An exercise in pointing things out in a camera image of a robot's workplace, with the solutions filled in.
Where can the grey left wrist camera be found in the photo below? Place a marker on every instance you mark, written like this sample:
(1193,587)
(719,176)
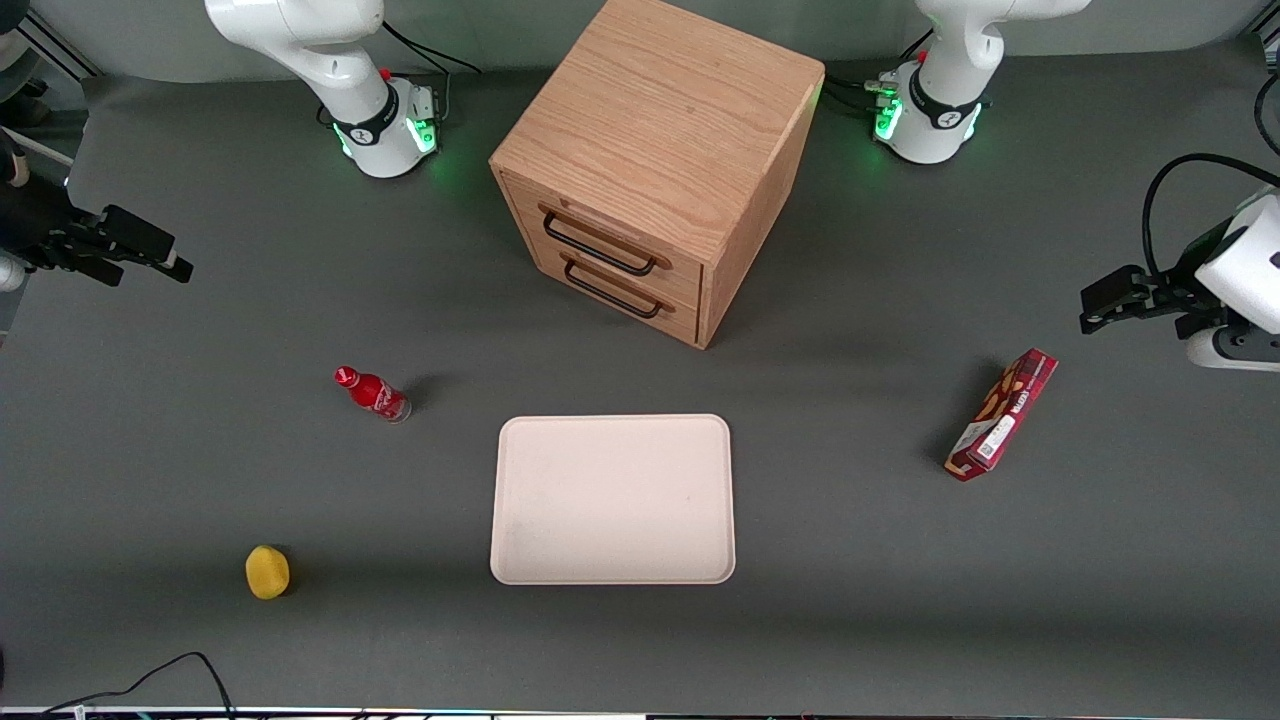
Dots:
(1240,350)

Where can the beige plastic tray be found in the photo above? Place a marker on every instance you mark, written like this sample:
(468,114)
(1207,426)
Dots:
(612,500)

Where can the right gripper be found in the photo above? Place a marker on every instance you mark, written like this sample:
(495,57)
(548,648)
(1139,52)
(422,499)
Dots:
(38,222)

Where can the wooden drawer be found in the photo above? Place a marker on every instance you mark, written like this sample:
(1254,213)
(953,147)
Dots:
(682,322)
(680,280)

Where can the red tartan cookie box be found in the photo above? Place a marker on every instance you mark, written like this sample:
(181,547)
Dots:
(1003,415)

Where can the wooden two-drawer cabinet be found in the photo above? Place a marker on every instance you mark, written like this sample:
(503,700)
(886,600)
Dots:
(660,110)

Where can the aluminium frame strut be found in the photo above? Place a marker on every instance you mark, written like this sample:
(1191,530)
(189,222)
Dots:
(60,50)

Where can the red soda bottle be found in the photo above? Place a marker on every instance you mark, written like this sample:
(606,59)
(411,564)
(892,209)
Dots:
(372,393)

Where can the yellow lemon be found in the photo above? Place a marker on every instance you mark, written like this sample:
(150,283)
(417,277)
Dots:
(267,572)

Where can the thin white rod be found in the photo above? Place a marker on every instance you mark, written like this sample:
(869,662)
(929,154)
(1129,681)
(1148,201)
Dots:
(50,152)

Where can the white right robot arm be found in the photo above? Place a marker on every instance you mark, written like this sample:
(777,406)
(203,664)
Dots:
(300,40)

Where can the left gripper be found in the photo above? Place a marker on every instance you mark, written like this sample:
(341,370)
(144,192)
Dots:
(1176,292)

